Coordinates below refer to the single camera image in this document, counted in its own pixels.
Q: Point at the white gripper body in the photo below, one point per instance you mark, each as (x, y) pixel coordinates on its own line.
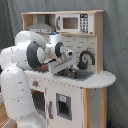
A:
(55, 66)

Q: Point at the small metal toy pot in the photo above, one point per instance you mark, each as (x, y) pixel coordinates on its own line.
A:
(70, 73)

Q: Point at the white toy microwave door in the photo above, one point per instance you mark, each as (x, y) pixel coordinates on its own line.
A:
(75, 23)

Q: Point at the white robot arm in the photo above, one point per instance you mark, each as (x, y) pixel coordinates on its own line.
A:
(29, 52)

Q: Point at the wooden toy kitchen playset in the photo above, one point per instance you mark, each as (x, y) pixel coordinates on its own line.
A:
(94, 89)

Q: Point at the black toy faucet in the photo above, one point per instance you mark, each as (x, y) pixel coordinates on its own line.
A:
(83, 64)

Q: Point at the grey toy sink basin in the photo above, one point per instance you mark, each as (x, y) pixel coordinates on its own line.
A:
(82, 74)

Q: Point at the black toy stovetop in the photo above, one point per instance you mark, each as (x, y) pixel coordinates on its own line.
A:
(42, 69)

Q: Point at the right grey stove knob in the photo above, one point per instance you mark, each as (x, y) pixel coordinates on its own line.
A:
(35, 83)

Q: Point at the grey toy range hood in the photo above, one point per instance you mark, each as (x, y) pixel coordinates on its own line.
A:
(41, 25)

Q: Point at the white fridge cabinet door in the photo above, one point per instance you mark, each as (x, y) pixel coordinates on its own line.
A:
(64, 106)

